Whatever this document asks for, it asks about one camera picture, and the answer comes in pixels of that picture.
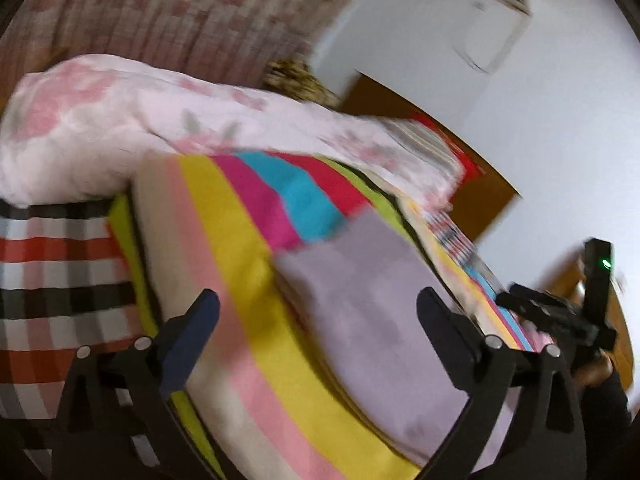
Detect dark wooden headboard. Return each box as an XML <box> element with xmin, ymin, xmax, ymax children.
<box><xmin>338</xmin><ymin>73</ymin><xmax>520</xmax><ymax>242</ymax></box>

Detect floral curtain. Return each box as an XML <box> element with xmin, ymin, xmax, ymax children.
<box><xmin>1</xmin><ymin>0</ymin><xmax>350</xmax><ymax>96</ymax></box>

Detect leopard print blanket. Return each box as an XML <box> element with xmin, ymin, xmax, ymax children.
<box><xmin>262</xmin><ymin>58</ymin><xmax>340</xmax><ymax>110</ymax></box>

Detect person right hand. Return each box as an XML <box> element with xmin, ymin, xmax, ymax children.
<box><xmin>573</xmin><ymin>353</ymin><xmax>614</xmax><ymax>390</ymax></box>

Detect purple knit pants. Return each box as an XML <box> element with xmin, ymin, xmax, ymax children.
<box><xmin>272</xmin><ymin>208</ymin><xmax>480</xmax><ymax>466</ymax></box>

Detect pink floral quilt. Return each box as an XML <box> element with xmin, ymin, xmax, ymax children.
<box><xmin>1</xmin><ymin>54</ymin><xmax>442</xmax><ymax>210</ymax></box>

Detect glossy brown wooden headboard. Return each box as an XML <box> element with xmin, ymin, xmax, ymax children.
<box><xmin>541</xmin><ymin>252</ymin><xmax>634</xmax><ymax>392</ymax></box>

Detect hanging wall cable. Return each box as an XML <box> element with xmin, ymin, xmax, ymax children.
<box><xmin>451</xmin><ymin>1</ymin><xmax>532</xmax><ymax>75</ymax></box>

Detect red checkered bed sheet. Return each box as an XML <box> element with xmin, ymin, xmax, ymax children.
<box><xmin>0</xmin><ymin>198</ymin><xmax>162</xmax><ymax>466</ymax></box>

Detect rainbow striped blanket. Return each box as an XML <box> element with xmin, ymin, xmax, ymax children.
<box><xmin>110</xmin><ymin>152</ymin><xmax>547</xmax><ymax>479</ymax></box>

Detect red embroidered pillow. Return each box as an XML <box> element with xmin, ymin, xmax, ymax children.
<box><xmin>410</xmin><ymin>112</ymin><xmax>485</xmax><ymax>188</ymax></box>

